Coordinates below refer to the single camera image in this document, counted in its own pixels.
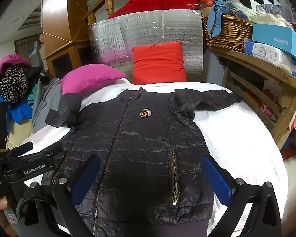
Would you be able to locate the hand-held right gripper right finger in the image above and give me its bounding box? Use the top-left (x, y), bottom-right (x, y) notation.
top-left (201, 155), bottom-right (283, 237)

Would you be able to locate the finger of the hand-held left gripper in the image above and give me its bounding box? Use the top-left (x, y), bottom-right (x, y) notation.
top-left (6, 141), bottom-right (34, 159)
top-left (4, 145), bottom-right (64, 182)

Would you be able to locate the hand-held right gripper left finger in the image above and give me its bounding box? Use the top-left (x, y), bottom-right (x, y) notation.
top-left (27, 154), bottom-right (101, 237)

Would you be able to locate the black quilted jacket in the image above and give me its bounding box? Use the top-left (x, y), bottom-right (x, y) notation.
top-left (41, 86), bottom-right (242, 237)

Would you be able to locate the blue garment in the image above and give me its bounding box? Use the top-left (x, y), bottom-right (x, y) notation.
top-left (0, 83), bottom-right (32, 125)

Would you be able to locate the white bed blanket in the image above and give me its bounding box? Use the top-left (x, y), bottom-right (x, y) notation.
top-left (20, 78), bottom-right (289, 237)

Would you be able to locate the black white speckled garment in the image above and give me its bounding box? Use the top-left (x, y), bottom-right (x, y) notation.
top-left (0, 65), bottom-right (29, 103)

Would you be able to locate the teal garment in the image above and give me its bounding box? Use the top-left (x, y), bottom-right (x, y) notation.
top-left (27, 84), bottom-right (43, 104)

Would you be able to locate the grey garment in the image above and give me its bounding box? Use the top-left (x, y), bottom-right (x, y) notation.
top-left (32, 78), bottom-right (63, 134)

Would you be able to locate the magenta garment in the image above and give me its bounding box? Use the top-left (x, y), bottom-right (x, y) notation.
top-left (0, 54), bottom-right (32, 83)

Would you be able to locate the pink pillow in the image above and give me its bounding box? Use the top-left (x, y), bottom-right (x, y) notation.
top-left (61, 64), bottom-right (127, 96)

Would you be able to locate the wooden bench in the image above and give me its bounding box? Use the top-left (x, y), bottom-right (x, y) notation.
top-left (207, 44), bottom-right (296, 151)

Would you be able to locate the red pillow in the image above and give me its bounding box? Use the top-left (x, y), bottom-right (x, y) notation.
top-left (132, 41), bottom-right (187, 86)

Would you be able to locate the wooden cabinet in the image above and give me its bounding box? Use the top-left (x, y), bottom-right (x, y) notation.
top-left (41, 0), bottom-right (94, 79)

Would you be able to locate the white printed packet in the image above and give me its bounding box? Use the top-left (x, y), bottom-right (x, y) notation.
top-left (244, 41), bottom-right (294, 67)

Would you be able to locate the wicker basket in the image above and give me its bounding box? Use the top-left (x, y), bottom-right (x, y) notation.
top-left (202, 14), bottom-right (253, 53)

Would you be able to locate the blue cardboard box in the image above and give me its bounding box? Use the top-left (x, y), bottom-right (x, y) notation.
top-left (252, 23), bottom-right (296, 68)

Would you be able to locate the wooden spindle railing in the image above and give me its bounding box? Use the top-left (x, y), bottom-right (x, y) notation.
top-left (83, 0), bottom-right (284, 26)

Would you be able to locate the silver foil insulation mat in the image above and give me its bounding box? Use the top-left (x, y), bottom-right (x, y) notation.
top-left (89, 9), bottom-right (204, 79)

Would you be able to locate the cream fluffy cloth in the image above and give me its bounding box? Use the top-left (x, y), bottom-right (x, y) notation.
top-left (252, 12), bottom-right (294, 29)

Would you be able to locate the light blue cloth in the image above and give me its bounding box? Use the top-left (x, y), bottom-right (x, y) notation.
top-left (207, 0), bottom-right (252, 38)

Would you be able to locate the white paper bag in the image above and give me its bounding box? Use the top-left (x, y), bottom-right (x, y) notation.
top-left (277, 0), bottom-right (296, 21)

